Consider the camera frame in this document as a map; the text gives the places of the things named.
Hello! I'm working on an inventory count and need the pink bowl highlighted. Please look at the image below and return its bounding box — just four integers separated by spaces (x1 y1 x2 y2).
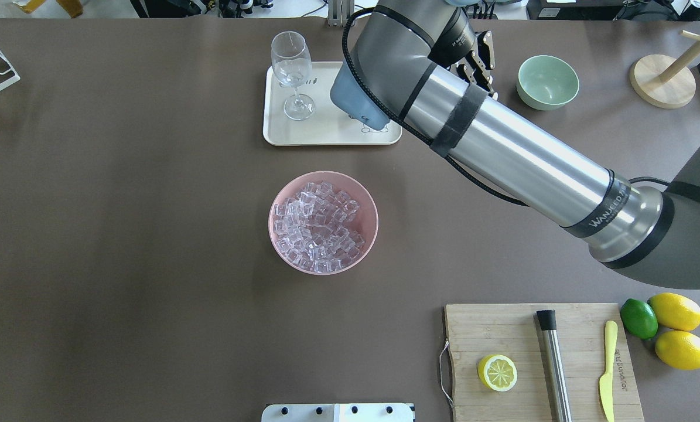
267 171 380 275

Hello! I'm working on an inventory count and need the bamboo cutting board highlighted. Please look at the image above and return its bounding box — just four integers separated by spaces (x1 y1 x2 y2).
444 304 644 421

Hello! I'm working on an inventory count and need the cream serving tray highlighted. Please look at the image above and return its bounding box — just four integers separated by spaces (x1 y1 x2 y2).
262 62 403 147

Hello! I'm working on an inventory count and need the half lemon slice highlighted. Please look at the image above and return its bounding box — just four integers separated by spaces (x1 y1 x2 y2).
477 353 518 392

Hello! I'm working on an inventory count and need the yellow plastic knife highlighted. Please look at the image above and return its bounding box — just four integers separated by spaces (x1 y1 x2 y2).
598 320 618 421

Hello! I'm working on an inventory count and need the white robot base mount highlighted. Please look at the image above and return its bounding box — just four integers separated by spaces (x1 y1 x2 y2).
261 401 416 421

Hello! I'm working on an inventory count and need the clear ice cubes pile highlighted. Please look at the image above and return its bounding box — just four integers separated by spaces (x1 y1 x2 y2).
270 180 366 274

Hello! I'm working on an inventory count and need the green lime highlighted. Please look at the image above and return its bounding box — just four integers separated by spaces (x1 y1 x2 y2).
620 298 659 340

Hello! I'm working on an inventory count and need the steel muddler black tip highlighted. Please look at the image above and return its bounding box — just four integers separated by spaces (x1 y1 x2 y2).
535 309 573 421

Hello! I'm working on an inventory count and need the aluminium frame post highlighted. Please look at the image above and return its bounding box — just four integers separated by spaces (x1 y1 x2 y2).
326 0 356 28

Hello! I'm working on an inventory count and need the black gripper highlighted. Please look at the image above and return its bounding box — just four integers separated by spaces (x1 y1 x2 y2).
456 31 498 100

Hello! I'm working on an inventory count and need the clear wine glass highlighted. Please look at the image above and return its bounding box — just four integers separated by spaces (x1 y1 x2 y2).
271 31 315 122

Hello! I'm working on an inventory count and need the yellow lemon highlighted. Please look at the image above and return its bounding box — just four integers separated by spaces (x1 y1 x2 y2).
647 292 700 332
654 329 700 370

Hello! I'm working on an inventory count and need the green bowl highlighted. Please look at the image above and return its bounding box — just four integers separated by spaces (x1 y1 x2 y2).
516 55 580 111

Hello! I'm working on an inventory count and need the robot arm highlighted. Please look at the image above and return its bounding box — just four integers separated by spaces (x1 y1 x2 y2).
333 1 700 290

